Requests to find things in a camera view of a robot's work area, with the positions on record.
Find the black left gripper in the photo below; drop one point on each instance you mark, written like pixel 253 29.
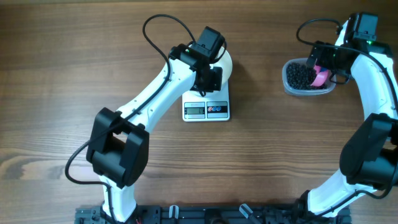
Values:
pixel 215 83

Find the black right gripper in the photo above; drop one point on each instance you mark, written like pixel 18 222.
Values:
pixel 326 49

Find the pink scoop with blue handle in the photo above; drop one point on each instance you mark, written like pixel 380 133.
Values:
pixel 322 75

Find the white bowl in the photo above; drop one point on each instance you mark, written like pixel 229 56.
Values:
pixel 226 64

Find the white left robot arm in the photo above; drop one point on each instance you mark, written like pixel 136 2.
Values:
pixel 119 150

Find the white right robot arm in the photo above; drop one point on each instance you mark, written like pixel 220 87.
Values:
pixel 366 167

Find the white digital kitchen scale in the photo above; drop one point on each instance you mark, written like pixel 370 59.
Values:
pixel 213 106

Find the pile of black beans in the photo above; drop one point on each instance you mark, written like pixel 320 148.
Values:
pixel 300 77

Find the clear plastic container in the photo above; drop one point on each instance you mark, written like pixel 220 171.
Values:
pixel 290 91

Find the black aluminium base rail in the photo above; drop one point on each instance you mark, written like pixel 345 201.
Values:
pixel 279 214

